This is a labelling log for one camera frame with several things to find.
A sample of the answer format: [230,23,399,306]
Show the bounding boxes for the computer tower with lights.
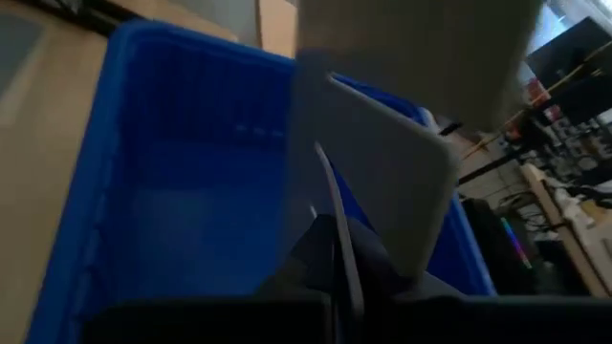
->
[459,196,539,293]

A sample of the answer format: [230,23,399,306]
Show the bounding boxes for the long grey slotted divider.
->
[280,0,545,312]

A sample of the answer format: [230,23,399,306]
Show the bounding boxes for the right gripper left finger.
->
[260,213,337,300]

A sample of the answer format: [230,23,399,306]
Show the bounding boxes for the black monitor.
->
[524,16,612,126]

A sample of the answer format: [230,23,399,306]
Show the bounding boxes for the light wood room desk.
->
[518,161,612,300]

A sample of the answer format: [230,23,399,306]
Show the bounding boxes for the large blue plastic bin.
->
[23,18,499,344]

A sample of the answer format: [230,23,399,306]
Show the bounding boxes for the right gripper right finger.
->
[351,223,464,304]

